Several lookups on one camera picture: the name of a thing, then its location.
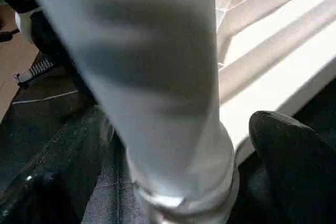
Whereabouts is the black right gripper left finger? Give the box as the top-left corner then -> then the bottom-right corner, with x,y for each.
0,105 -> 114,224

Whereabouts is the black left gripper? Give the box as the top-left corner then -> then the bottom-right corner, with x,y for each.
0,0 -> 98,104

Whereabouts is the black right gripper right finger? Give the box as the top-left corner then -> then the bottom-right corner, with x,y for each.
248,110 -> 336,224

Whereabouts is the white plastic table leg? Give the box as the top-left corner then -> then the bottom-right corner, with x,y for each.
24,0 -> 241,224

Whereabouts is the white plastic table top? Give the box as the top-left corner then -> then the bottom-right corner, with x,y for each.
214,0 -> 336,168

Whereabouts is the black work mat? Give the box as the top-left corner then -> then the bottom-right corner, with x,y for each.
0,51 -> 336,224

